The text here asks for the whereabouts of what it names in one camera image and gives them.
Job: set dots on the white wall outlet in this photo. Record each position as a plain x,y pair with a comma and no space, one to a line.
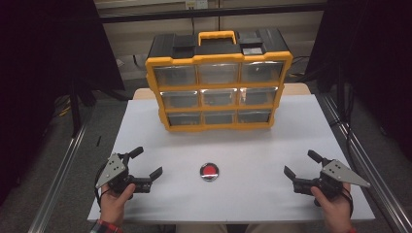
200,4

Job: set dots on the yellow black drawer organizer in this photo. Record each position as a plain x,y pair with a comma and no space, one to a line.
220,86

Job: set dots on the set of clear drawers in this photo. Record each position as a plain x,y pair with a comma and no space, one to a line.
176,76

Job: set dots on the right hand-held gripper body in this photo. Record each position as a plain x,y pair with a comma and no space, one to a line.
338,173

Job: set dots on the black metal stand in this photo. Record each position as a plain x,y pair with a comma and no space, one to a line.
76,119

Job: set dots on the black curtain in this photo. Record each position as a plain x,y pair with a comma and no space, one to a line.
39,64
372,48

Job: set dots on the red round disc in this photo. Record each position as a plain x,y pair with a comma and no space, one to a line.
209,171

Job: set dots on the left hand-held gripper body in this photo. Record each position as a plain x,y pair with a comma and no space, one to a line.
113,170

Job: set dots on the aluminium floor rail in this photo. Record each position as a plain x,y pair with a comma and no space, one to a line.
372,174
58,181

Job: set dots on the person's left hand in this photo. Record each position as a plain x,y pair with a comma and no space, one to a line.
113,207

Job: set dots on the small black stick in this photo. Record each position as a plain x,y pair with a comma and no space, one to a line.
98,141

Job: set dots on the black horizontal bar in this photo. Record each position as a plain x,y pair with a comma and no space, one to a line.
162,14

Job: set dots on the person's right hand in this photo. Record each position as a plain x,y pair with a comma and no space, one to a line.
338,212

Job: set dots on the clear plastic organizer drawer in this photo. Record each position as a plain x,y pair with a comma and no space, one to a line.
262,72

